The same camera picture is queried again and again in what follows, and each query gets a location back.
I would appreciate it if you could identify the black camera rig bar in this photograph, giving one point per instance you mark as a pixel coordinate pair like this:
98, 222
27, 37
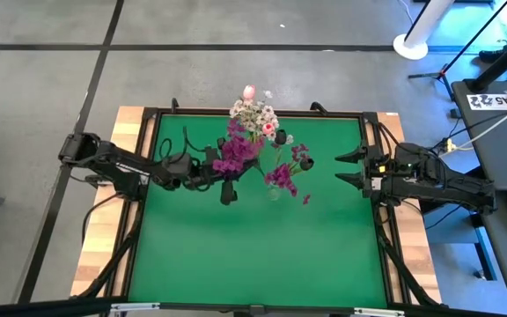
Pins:
38, 308

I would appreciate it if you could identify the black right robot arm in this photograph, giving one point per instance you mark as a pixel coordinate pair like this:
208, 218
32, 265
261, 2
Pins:
447, 180

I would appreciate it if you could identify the green table mat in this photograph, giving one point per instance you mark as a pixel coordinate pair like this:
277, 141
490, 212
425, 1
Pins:
346, 233

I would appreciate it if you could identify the silver metal bracket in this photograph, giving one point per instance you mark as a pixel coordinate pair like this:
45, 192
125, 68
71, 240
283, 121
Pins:
134, 307
379, 312

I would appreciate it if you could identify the black table frame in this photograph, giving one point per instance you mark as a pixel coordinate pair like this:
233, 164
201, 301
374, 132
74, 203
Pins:
132, 246

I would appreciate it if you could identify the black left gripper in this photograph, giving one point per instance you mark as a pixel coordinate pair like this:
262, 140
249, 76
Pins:
205, 171

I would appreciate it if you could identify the white round pillar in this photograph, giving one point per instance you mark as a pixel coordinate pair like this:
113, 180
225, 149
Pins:
412, 48

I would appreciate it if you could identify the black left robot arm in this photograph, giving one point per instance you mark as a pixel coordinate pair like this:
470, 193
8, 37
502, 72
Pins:
117, 163

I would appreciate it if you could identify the pink tulip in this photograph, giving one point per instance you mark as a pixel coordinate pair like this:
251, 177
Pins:
268, 128
249, 91

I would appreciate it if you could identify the dark grey desk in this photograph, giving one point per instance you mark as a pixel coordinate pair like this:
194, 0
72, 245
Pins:
491, 145

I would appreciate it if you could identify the large white flower spray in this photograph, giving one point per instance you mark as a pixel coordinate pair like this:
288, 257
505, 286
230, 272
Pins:
264, 115

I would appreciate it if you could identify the thick black pole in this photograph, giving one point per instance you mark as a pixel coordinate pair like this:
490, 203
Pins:
500, 61

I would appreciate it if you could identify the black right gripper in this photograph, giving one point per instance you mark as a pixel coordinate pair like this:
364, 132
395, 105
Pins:
379, 178

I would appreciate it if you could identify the white paper label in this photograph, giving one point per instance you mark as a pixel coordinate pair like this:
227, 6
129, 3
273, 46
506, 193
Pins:
487, 101

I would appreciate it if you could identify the clear glass vase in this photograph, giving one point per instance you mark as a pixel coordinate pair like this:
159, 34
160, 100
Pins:
274, 194

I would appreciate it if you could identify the sparse magenta flower spray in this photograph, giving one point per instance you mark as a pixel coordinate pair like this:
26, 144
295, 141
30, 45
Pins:
282, 176

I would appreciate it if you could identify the black tripod stand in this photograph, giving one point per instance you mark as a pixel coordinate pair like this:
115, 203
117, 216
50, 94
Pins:
425, 75

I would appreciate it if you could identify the dense magenta flower bunch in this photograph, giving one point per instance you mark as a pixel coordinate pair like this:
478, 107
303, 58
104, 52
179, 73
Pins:
236, 154

